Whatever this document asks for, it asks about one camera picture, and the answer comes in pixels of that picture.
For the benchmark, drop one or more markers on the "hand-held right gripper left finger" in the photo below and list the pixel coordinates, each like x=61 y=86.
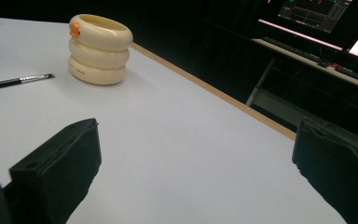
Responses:
x=62 y=165

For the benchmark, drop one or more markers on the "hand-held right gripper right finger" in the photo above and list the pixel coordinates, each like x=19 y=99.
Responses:
x=338 y=165

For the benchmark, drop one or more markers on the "black makeup brush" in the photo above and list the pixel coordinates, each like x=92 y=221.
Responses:
x=12 y=81

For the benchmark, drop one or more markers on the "cream ringed pen holder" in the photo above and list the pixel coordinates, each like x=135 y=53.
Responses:
x=99 y=49

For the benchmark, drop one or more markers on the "side desk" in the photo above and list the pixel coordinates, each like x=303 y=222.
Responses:
x=310 y=81

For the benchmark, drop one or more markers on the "black keyboard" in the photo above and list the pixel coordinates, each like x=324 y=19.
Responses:
x=292 y=48

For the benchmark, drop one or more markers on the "computer monitor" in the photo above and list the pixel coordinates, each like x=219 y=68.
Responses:
x=317 y=14

